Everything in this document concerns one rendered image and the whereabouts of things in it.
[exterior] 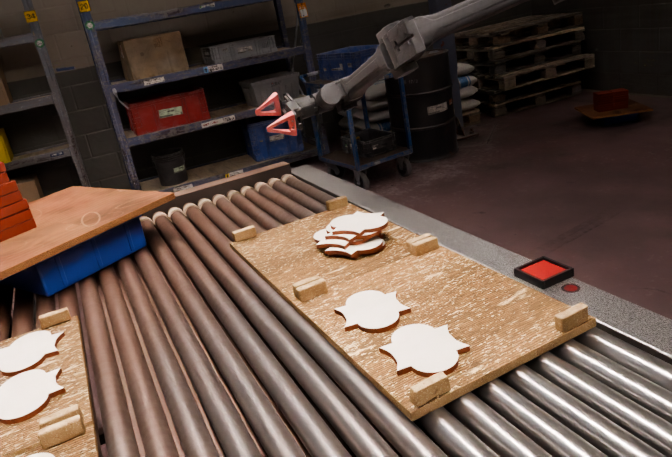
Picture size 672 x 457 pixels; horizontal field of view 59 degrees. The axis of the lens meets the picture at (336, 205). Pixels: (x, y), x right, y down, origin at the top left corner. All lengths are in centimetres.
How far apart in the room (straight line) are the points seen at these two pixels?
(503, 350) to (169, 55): 478
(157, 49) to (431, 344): 470
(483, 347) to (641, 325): 25
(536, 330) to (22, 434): 80
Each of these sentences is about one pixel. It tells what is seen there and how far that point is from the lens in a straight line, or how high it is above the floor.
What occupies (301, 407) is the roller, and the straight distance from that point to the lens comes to 92.
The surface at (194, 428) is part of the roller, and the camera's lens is 95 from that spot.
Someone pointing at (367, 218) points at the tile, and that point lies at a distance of 136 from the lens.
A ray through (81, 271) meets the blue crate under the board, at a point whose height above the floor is 94.
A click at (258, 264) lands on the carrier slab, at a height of 94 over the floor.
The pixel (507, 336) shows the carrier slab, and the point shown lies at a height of 94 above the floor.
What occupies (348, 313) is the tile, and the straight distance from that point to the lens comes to 107.
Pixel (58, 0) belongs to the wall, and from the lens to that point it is 597.
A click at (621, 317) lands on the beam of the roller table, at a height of 91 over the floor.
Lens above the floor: 147
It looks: 19 degrees down
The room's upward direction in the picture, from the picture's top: 10 degrees counter-clockwise
